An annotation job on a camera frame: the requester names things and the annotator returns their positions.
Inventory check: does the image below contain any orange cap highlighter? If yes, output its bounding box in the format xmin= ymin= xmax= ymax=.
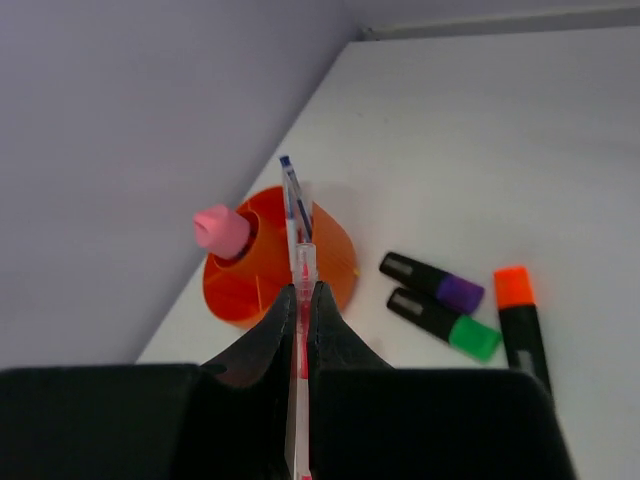
xmin=493 ymin=266 xmax=553 ymax=397

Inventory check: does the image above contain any pink patterned tube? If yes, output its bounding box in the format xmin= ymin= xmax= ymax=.
xmin=193 ymin=204 xmax=251 ymax=260

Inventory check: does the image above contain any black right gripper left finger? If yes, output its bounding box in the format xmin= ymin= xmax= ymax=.
xmin=203 ymin=285 xmax=296 ymax=479

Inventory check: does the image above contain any dark blue gel pen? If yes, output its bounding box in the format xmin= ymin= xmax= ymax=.
xmin=296 ymin=196 xmax=313 ymax=243

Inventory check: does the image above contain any green cap highlighter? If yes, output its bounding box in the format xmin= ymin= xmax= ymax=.
xmin=386 ymin=287 xmax=502 ymax=363

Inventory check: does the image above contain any red gel pen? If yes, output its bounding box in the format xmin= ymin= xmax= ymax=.
xmin=294 ymin=243 xmax=317 ymax=480

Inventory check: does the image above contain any purple cap highlighter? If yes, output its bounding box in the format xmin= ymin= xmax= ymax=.
xmin=379 ymin=252 xmax=485 ymax=315

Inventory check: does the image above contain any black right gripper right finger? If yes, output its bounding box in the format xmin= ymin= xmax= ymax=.
xmin=308 ymin=282 xmax=393 ymax=479

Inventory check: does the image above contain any orange round organizer container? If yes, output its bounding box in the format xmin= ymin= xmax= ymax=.
xmin=192 ymin=186 xmax=358 ymax=328

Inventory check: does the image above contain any blue ballpoint pen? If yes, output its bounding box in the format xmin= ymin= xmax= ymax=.
xmin=279 ymin=156 xmax=298 ymax=281

